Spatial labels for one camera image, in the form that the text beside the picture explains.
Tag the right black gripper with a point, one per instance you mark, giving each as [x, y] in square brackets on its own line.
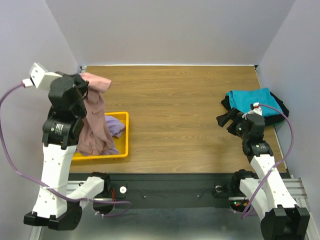
[231, 120]

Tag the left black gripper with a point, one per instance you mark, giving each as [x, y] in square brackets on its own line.
[81, 83]

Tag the pink graphic t-shirt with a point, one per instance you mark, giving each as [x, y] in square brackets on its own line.
[94, 103]

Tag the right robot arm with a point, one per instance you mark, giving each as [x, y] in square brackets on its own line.
[281, 218]

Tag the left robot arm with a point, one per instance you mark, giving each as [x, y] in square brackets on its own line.
[61, 134]

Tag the teal folded t-shirt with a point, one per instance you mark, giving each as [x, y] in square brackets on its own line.
[242, 99]

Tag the lavender t-shirt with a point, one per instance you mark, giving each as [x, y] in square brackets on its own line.
[115, 126]

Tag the yellow plastic tray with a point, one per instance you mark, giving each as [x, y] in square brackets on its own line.
[121, 143]

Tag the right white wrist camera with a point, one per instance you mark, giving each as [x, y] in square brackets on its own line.
[254, 109]

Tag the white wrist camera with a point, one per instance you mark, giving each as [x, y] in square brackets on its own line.
[40, 78]
[254, 109]

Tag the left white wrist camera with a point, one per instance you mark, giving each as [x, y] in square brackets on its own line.
[40, 78]

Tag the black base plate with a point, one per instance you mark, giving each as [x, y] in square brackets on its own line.
[172, 191]

